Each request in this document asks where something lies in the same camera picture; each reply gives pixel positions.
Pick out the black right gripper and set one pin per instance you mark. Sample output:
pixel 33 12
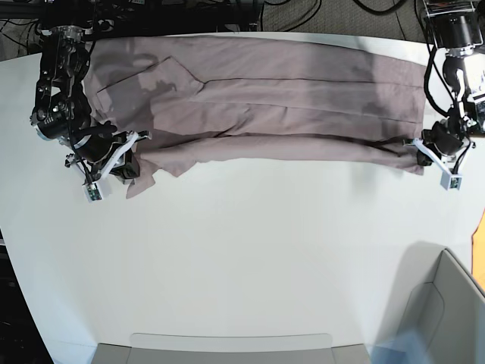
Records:
pixel 97 143

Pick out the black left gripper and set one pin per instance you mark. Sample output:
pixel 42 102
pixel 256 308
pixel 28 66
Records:
pixel 447 137

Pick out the pink T-shirt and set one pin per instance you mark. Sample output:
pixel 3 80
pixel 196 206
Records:
pixel 213 99

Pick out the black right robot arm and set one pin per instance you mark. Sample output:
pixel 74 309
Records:
pixel 62 111

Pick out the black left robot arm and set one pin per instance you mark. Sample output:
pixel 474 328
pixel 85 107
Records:
pixel 455 27

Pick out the orange cloth at edge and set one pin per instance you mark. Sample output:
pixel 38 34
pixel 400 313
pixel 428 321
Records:
pixel 478 253

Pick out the grey box right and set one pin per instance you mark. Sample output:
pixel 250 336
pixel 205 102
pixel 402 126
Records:
pixel 449 311

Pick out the grey tray bottom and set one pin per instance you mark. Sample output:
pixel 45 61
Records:
pixel 160 348

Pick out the blue cloth in box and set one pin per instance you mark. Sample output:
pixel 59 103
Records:
pixel 409 347

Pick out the white camera bracket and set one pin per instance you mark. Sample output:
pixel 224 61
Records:
pixel 450 166
pixel 94 175

